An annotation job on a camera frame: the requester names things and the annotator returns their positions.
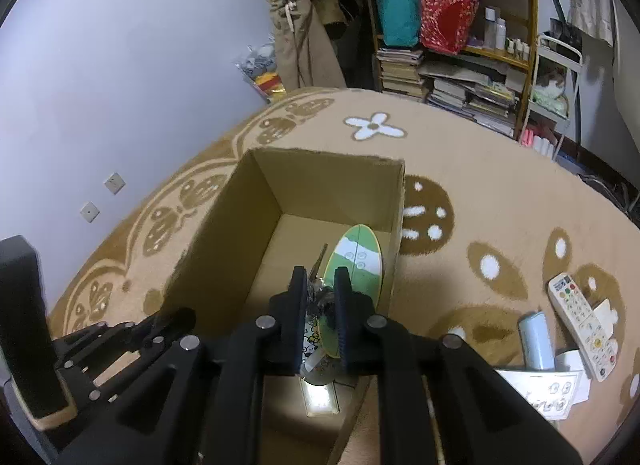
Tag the white remote control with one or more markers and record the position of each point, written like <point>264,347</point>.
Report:
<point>580,320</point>

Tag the cardboard box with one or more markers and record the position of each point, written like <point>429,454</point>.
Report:
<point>240,225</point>

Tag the pink and white bottles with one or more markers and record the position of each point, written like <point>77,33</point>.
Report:
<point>537,145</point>

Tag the pale green packets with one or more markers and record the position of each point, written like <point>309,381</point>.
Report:
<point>550,95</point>

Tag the red gift bag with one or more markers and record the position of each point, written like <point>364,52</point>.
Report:
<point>445,20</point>

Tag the white wall socket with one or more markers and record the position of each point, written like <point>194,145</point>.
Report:
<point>114,183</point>
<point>90,212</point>

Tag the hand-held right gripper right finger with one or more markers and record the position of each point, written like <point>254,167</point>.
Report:
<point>342,310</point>

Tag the green mini skateboard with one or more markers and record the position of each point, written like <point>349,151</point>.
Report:
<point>357,260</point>

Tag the dark hanging clothes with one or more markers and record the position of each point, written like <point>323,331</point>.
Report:
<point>357,45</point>

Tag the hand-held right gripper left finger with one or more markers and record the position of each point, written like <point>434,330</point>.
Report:
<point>299,305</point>

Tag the cartoon print earbud case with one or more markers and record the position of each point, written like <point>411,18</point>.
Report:
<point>310,345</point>

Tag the light blue power bank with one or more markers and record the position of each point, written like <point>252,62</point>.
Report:
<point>536,340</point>

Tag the white wall charger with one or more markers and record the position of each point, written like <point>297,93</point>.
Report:
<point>607,317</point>

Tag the white trolley cart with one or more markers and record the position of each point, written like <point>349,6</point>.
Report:
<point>560,40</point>

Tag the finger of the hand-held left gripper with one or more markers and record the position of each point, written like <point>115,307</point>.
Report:
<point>125,337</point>
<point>107,377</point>

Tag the stack of old books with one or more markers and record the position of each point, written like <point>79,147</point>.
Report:
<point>400,72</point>

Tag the pile of flat books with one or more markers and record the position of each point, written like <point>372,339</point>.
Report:
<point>475,95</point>

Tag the black dustpan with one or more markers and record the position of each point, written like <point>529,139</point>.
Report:
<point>565,32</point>

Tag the teal bag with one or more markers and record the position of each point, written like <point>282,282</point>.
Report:
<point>397,15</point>

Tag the beige coat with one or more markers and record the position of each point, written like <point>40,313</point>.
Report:
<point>300,45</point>

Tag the plastic bag of toys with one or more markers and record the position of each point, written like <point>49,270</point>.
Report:
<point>260,75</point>

